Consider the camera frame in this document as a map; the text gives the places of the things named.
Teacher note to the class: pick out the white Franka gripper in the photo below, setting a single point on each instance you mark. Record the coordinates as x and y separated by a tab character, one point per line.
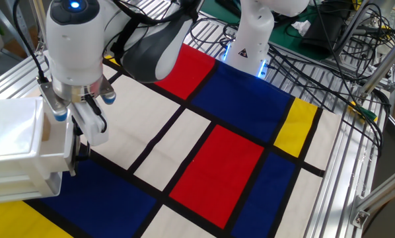
93	129

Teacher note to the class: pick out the grey perforated shelf upright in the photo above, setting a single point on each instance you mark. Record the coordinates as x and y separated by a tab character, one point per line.
19	26

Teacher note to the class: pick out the Mondrian pattern cloth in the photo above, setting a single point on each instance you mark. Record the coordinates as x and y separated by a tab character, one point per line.
217	172

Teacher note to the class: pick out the aluminium frame post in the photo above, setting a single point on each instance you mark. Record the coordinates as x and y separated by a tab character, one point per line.
385	63
35	33
351	29

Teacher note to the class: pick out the black power box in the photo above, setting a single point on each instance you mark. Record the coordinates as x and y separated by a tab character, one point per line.
323	33

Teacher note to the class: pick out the white plastic drawer cabinet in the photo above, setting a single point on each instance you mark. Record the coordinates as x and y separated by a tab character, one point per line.
12	132

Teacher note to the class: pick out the crumpled white paper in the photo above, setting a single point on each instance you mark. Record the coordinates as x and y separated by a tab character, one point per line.
301	28

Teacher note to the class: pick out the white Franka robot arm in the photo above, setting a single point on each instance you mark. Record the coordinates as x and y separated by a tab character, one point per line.
75	49

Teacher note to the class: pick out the green mat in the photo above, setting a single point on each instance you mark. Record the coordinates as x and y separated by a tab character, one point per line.
283	36

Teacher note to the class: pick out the aluminium post with corner bracket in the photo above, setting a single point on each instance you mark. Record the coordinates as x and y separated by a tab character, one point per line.
382	195

